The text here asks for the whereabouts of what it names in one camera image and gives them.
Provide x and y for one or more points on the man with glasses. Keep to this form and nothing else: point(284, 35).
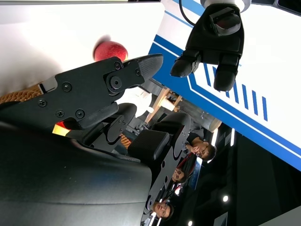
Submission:
point(203, 148)
point(163, 210)

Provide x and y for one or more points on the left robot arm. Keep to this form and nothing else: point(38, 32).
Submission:
point(223, 2)

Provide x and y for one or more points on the red apple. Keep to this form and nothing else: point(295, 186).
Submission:
point(109, 50)

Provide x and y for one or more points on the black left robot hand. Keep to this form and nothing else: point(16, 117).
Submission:
point(211, 40)

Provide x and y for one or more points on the dark haired person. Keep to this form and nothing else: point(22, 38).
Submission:
point(179, 175)

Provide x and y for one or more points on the wooden easel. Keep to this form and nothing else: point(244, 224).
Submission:
point(164, 99)

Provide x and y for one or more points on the white lidded teacup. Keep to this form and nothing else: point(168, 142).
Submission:
point(141, 101)

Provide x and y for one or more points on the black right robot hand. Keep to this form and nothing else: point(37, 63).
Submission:
point(70, 179)

